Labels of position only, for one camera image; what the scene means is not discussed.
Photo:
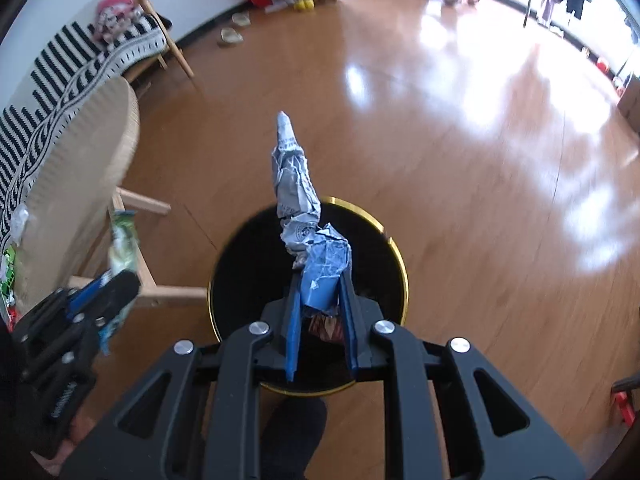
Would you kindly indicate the red cigarette box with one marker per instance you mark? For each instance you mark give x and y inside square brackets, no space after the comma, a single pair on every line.
[326,328]

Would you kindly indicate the yellow toy on floor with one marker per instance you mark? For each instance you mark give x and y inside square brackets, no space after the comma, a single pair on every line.
[303,5]

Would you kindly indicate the striped black white sofa blanket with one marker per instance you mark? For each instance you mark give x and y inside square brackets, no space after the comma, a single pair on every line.
[69,68]

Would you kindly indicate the blue white newspaper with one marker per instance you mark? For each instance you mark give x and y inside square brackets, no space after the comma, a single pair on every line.
[321,253]

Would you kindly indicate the beige slippers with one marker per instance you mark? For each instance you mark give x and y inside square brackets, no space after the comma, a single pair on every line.
[230,36]

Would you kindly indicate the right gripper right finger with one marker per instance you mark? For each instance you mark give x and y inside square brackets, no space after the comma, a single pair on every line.
[448,412]

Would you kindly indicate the cardboard box on floor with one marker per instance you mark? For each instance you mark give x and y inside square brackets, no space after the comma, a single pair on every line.
[629,103]

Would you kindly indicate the round wooden table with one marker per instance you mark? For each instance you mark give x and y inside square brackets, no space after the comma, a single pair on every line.
[66,236]

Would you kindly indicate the black gold-rimmed trash bin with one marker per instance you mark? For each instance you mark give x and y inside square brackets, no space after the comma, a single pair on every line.
[255,269]

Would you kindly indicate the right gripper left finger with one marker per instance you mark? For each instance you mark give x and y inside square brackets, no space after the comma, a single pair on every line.
[194,413]

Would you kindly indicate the green snack wrapper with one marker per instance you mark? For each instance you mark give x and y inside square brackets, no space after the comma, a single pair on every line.
[122,256]

